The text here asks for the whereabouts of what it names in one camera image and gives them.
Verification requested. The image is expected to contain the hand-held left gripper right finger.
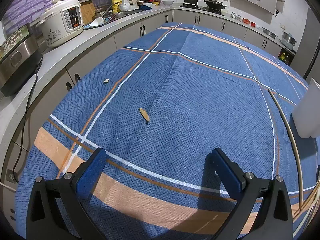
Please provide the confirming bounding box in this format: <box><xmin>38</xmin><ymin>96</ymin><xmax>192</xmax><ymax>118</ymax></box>
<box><xmin>204</xmin><ymin>148</ymin><xmax>293</xmax><ymax>240</ymax></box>

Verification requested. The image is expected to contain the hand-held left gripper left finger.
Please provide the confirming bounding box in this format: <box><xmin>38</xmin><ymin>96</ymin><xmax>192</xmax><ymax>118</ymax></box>
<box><xmin>26</xmin><ymin>147</ymin><xmax>108</xmax><ymax>240</ymax></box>

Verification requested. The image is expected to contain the white utensil holder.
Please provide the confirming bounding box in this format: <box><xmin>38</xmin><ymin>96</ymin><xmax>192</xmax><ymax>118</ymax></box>
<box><xmin>292</xmin><ymin>77</ymin><xmax>320</xmax><ymax>138</ymax></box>

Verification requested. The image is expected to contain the dry leaf scrap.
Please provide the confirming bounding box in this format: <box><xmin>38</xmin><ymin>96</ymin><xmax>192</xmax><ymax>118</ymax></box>
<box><xmin>139</xmin><ymin>107</ymin><xmax>150</xmax><ymax>123</ymax></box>

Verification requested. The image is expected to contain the blue plaid tablecloth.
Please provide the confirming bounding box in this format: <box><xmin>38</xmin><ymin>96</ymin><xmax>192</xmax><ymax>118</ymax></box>
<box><xmin>15</xmin><ymin>22</ymin><xmax>320</xmax><ymax>240</ymax></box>

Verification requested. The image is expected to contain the black steel countertop appliance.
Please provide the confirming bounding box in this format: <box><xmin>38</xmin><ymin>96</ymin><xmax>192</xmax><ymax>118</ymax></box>
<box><xmin>0</xmin><ymin>24</ymin><xmax>43</xmax><ymax>97</ymax></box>

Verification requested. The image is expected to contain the steel steamer pot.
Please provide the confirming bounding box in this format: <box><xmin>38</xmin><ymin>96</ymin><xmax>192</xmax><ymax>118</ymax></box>
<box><xmin>280</xmin><ymin>31</ymin><xmax>297</xmax><ymax>50</ymax></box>

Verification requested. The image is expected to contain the flat steel pan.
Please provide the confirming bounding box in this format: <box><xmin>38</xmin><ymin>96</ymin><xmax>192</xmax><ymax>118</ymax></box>
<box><xmin>262</xmin><ymin>27</ymin><xmax>278</xmax><ymax>39</ymax></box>

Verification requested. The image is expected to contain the white rice cooker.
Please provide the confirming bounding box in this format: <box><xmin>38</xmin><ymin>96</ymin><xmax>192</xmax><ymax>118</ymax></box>
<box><xmin>37</xmin><ymin>0</ymin><xmax>85</xmax><ymax>48</ymax></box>

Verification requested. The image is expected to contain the grey refrigerator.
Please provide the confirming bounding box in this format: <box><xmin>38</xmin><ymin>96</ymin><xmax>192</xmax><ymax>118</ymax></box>
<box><xmin>296</xmin><ymin>7</ymin><xmax>320</xmax><ymax>78</ymax></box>

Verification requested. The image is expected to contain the wooden cutting board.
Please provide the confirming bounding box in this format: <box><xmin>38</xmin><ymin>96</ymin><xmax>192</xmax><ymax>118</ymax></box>
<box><xmin>79</xmin><ymin>0</ymin><xmax>97</xmax><ymax>25</ymax></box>

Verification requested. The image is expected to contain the steel kitchen sink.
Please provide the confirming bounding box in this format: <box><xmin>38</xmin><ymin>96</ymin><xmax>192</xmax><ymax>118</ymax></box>
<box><xmin>84</xmin><ymin>10</ymin><xmax>140</xmax><ymax>29</ymax></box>

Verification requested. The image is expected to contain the steel faucet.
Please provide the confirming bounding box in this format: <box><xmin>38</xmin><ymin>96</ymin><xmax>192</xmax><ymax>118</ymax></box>
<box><xmin>95</xmin><ymin>1</ymin><xmax>118</xmax><ymax>18</ymax></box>

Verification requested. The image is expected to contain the black gas stove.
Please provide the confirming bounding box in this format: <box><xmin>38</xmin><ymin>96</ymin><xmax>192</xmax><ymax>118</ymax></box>
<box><xmin>179</xmin><ymin>2</ymin><xmax>225</xmax><ymax>15</ymax></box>

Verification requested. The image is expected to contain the black wok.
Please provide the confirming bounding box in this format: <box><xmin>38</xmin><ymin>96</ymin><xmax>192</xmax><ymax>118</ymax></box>
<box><xmin>203</xmin><ymin>0</ymin><xmax>227</xmax><ymax>9</ymax></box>

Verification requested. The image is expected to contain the wall power socket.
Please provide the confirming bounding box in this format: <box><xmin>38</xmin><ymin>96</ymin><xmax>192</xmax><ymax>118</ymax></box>
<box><xmin>6</xmin><ymin>169</ymin><xmax>19</xmax><ymax>183</ymax></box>

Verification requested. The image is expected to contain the black power cable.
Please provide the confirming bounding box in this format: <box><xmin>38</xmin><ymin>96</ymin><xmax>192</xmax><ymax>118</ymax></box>
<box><xmin>12</xmin><ymin>62</ymin><xmax>42</xmax><ymax>183</ymax></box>

